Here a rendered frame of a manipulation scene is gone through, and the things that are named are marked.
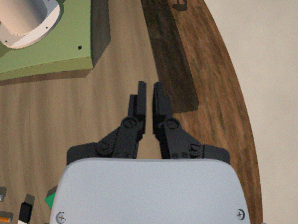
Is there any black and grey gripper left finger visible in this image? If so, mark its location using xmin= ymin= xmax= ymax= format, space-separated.
xmin=66 ymin=81 xmax=146 ymax=166

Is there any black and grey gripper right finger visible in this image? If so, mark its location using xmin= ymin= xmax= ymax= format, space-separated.
xmin=152 ymin=82 xmax=230 ymax=165

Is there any black and white eraser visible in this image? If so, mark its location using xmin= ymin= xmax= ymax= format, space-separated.
xmin=18 ymin=202 xmax=33 ymax=224

